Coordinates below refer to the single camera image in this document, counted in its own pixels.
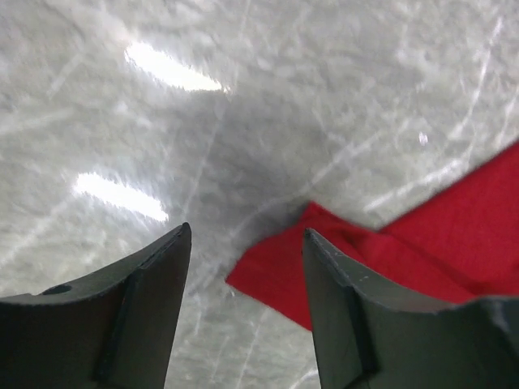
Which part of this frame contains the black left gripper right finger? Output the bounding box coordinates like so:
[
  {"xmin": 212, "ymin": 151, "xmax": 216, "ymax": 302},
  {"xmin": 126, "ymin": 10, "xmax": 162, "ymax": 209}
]
[{"xmin": 302, "ymin": 229, "xmax": 518, "ymax": 388}]

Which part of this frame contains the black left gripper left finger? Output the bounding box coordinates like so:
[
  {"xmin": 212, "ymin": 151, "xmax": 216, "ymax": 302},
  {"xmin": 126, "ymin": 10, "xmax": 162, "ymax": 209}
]
[{"xmin": 1, "ymin": 224, "xmax": 191, "ymax": 388}]

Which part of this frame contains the red t shirt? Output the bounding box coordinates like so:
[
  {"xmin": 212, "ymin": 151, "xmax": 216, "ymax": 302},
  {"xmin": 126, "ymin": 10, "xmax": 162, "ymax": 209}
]
[{"xmin": 226, "ymin": 145, "xmax": 518, "ymax": 328}]

